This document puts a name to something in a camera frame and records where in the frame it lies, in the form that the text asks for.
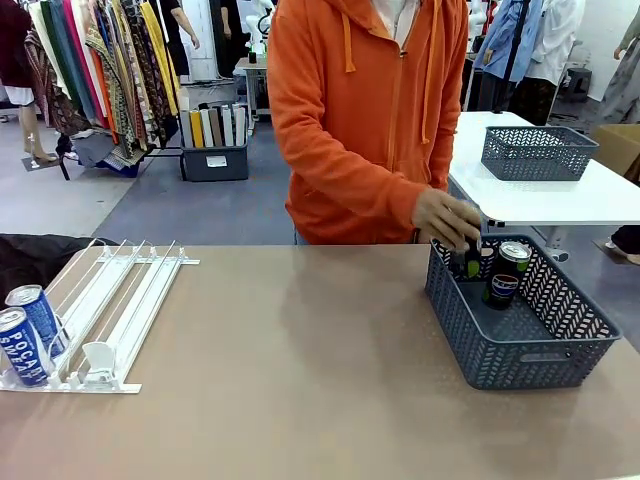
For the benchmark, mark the black Pepsi can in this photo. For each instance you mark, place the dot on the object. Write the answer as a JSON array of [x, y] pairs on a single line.
[[470, 265], [502, 290]]

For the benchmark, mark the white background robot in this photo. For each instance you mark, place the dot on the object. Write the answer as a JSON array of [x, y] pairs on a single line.
[[257, 25]]

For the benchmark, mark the white dispenser pusher paddle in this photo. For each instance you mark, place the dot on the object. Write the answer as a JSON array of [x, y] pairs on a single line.
[[97, 357]]

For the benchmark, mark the small black box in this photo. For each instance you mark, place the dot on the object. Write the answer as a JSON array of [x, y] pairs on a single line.
[[252, 57]]

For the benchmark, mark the black plastic stool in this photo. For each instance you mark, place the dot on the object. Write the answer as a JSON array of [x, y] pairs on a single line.
[[580, 82]]

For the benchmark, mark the grey background work table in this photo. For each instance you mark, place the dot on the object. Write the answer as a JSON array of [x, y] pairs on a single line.
[[255, 75]]

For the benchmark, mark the light grey fabric board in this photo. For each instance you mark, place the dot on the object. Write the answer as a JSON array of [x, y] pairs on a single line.
[[227, 126]]

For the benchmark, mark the rack of colourful patterned garments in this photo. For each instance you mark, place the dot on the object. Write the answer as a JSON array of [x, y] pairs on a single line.
[[115, 60]]

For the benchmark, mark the mannequin in maroon top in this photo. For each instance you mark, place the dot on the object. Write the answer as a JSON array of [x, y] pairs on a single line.
[[15, 40]]

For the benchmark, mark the grey folded fabric pile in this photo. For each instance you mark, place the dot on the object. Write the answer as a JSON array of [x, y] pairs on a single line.
[[100, 150]]

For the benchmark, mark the dark grey storage bin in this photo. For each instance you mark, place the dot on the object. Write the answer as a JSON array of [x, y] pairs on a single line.
[[215, 167]]

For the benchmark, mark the black fabric heap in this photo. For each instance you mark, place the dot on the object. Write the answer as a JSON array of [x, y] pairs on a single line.
[[30, 260]]

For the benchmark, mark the pale grey fabric board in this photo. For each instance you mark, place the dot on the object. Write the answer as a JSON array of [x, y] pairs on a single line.
[[185, 130]]

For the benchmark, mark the blue Pocari Sweat can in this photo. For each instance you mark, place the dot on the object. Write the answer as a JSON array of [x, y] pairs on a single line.
[[42, 312], [22, 355]]

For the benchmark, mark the white fabric board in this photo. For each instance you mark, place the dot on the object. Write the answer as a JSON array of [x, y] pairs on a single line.
[[240, 125]]

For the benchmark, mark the cream fabric board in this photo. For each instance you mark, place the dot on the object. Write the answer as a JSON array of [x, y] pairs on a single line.
[[206, 129]]

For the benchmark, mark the white side table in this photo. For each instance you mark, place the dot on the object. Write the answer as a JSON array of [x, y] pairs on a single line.
[[550, 200]]

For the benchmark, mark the mannequin in white shirt dark skirt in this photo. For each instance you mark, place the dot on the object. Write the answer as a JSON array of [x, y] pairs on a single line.
[[555, 40]]

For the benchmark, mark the grey plastic woven basket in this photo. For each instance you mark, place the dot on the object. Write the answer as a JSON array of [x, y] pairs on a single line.
[[530, 155], [525, 360]]

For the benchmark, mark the person in orange hoodie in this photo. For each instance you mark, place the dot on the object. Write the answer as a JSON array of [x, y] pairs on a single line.
[[350, 125]]

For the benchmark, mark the white can dispenser rack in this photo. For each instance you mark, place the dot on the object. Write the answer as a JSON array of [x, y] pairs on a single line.
[[130, 388]]

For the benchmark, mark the brown fabric board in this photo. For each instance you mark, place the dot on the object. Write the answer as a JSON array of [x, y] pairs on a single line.
[[215, 127]]

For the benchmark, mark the brown cardboard box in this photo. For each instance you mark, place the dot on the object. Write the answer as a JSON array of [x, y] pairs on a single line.
[[617, 140]]

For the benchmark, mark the yellow fabric board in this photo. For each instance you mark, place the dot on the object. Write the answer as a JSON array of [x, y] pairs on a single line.
[[197, 130]]

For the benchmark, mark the mannequin in grey dress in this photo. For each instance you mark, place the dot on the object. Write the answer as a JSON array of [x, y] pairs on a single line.
[[625, 85]]

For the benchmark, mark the person's right hand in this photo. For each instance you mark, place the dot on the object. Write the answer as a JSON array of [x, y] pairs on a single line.
[[445, 217]]

